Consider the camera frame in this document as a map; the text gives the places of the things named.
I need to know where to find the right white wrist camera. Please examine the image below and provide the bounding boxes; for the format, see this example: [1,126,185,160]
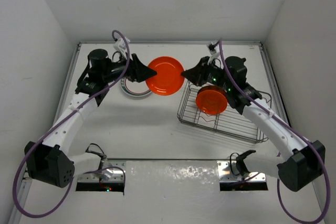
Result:
[207,40,220,65]

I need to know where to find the orange plastic plate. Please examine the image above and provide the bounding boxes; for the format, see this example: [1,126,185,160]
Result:
[195,86,228,115]

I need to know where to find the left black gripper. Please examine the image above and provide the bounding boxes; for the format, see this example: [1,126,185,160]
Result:
[102,52,155,83]

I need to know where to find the white green-rimmed plate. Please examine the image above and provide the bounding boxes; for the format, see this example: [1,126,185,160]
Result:
[120,78,152,99]

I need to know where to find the purple cable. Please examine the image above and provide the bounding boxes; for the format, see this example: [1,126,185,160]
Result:
[214,39,331,222]
[12,30,131,218]

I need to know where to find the metal mounting bracket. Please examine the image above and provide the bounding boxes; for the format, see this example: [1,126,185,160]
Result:
[217,159,266,183]
[77,166,125,183]

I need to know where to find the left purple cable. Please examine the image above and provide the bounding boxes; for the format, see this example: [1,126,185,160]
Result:
[12,30,131,218]

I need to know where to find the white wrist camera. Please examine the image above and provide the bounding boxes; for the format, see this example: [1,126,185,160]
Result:
[113,38,130,57]
[207,40,220,65]

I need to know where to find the left metal mounting bracket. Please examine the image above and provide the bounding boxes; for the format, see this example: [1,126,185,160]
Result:
[77,166,125,183]

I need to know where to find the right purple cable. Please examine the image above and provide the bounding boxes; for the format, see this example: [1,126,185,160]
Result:
[214,39,331,222]

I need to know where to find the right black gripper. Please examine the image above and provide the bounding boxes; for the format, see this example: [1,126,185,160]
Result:
[182,56,232,91]

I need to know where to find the right metal mounting bracket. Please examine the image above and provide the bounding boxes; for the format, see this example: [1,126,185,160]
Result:
[217,159,266,183]

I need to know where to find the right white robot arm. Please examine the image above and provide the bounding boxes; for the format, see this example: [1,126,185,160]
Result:
[181,56,327,191]

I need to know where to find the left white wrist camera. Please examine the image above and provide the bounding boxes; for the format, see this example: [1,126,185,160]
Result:
[113,38,130,57]

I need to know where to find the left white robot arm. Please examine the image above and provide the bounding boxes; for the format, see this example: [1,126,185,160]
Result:
[25,49,157,188]

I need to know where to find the metal wire dish rack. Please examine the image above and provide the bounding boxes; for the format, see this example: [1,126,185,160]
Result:
[177,81,268,144]

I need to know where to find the yellow brown patterned plate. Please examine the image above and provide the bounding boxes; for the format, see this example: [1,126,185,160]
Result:
[145,56,184,96]

